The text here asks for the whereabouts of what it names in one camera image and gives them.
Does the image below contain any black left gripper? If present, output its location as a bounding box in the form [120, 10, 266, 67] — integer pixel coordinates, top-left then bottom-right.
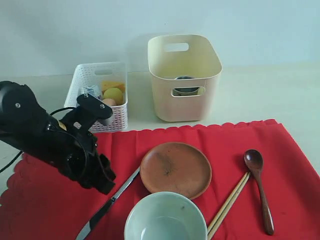
[47, 93, 116, 195]

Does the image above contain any brown egg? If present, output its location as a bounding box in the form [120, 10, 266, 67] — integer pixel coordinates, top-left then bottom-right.
[102, 98, 117, 107]

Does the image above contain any yellow lemon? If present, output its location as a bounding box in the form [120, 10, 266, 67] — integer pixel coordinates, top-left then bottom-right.
[103, 87, 124, 105]

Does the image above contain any blue white milk carton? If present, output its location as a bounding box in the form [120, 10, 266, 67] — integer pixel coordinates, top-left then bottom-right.
[79, 85, 103, 100]

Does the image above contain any yellow cheese wedge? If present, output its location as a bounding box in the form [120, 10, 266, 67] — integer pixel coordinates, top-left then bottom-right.
[101, 80, 126, 93]

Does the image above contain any steel table knife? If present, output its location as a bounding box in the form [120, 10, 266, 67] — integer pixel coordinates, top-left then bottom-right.
[76, 167, 140, 240]

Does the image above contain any stainless steel cup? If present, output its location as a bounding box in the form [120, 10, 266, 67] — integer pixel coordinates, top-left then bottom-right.
[172, 75, 199, 97]

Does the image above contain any dark wooden spoon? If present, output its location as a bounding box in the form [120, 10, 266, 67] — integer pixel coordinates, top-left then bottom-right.
[243, 149, 275, 236]

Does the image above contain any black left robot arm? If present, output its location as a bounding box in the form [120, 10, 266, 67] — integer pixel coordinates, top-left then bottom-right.
[0, 81, 116, 195]

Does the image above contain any white perforated plastic basket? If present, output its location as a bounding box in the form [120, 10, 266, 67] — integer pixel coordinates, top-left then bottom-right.
[64, 61, 128, 133]

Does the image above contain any brown wooden plate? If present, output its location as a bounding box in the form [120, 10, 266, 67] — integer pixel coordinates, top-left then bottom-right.
[139, 142, 212, 200]

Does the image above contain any red scalloped table cloth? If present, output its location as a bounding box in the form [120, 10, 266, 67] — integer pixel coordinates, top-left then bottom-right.
[0, 119, 320, 240]

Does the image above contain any pale green ceramic bowl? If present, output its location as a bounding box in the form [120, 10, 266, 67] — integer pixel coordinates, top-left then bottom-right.
[124, 191, 208, 240]

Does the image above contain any cream plastic bin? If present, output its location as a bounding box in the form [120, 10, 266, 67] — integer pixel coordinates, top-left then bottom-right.
[147, 34, 223, 122]

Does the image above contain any right bamboo chopstick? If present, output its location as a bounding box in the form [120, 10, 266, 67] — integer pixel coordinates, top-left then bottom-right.
[207, 173, 251, 240]

